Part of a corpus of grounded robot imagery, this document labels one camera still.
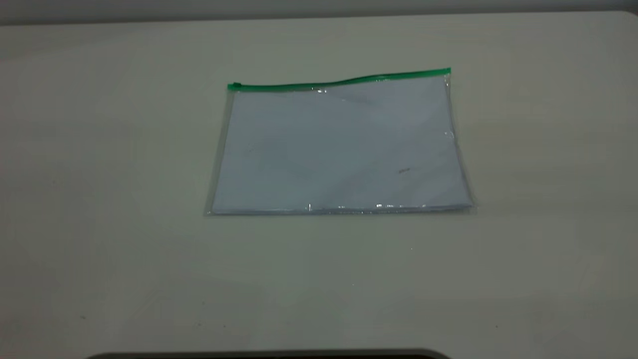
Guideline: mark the green zipper slider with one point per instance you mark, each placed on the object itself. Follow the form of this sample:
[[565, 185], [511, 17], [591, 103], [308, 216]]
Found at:
[[236, 86]]

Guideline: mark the clear plastic zipper bag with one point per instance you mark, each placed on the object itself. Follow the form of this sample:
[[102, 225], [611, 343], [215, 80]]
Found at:
[[339, 149]]

